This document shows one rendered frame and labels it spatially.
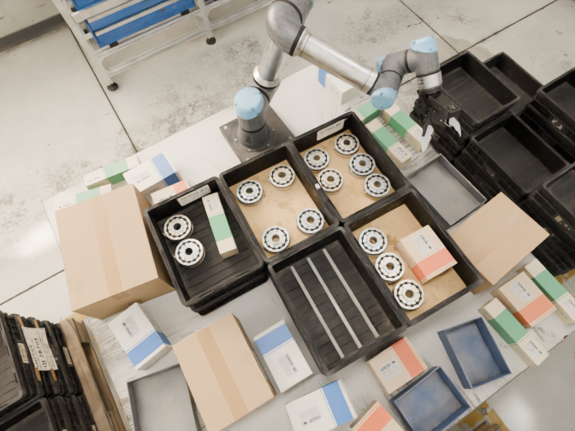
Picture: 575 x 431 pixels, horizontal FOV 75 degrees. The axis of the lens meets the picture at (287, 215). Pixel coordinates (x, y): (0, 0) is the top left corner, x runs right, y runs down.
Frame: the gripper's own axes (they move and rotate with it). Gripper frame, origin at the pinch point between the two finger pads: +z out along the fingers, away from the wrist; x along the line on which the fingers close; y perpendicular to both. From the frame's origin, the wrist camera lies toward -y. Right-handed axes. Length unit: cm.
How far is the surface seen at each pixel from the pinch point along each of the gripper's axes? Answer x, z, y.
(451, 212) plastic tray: -8.0, 34.5, 12.8
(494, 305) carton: 2, 57, -18
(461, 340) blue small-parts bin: 17, 66, -18
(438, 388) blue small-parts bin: 34, 73, -25
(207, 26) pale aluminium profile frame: 36, -77, 208
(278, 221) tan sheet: 60, 11, 20
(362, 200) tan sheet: 27.2, 14.7, 15.8
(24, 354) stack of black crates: 178, 33, 46
